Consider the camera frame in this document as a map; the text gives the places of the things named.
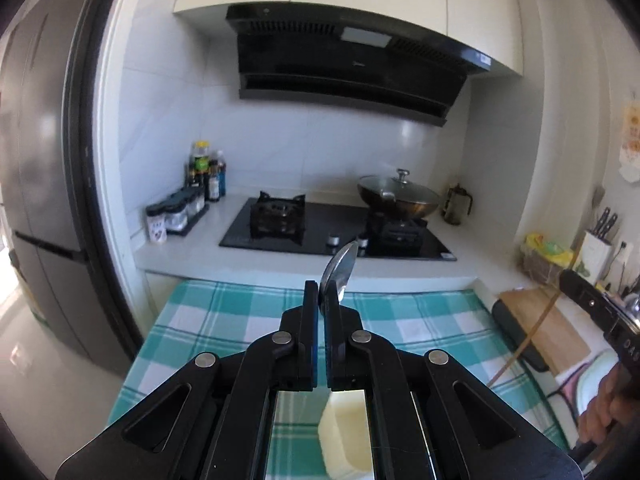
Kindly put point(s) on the glass wok lid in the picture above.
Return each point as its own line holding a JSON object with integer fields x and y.
{"x": 395, "y": 187}

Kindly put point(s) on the grey refrigerator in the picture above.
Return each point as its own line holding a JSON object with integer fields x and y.
{"x": 40, "y": 160}

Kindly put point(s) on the cream ribbed utensil holder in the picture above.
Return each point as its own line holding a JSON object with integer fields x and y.
{"x": 345, "y": 435}

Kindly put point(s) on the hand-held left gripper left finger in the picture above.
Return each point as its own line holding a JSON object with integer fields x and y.
{"x": 311, "y": 340}

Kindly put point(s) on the yellow cap oil bottle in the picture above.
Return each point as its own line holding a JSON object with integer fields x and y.
{"x": 201, "y": 162}

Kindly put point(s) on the paper wall decoration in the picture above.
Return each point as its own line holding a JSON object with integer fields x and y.
{"x": 631, "y": 140}

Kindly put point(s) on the wooden chopstick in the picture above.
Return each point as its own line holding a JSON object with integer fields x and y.
{"x": 525, "y": 335}

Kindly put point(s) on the black range hood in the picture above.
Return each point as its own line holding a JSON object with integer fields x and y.
{"x": 325, "y": 70}

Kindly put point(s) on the yellow green snack bags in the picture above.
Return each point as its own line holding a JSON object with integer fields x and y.
{"x": 545, "y": 255}

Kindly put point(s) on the wooden cutting board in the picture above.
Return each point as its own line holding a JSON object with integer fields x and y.
{"x": 555, "y": 327}

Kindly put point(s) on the dark wok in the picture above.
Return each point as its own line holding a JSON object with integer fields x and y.
{"x": 400, "y": 207}

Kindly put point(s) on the person's right hand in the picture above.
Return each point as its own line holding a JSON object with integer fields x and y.
{"x": 600, "y": 405}

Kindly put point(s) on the white label spice jar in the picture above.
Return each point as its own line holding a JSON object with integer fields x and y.
{"x": 156, "y": 227}

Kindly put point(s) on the teal checkered tablecloth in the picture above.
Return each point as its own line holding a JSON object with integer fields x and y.
{"x": 210, "y": 320}

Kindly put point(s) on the black spice jar rack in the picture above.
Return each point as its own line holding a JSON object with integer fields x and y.
{"x": 185, "y": 210}

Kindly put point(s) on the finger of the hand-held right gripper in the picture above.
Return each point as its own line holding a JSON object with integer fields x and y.
{"x": 587, "y": 300}

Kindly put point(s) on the white knife block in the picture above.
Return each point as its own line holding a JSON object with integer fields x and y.
{"x": 595, "y": 257}

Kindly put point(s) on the black gas stove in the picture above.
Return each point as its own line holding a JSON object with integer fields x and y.
{"x": 320, "y": 230}

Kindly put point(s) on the metal spoon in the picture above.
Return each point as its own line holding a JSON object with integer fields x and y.
{"x": 340, "y": 270}

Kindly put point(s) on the stove knob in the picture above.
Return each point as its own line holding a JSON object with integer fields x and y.
{"x": 362, "y": 241}
{"x": 333, "y": 241}

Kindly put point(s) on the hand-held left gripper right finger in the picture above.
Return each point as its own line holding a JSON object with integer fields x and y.
{"x": 335, "y": 350}

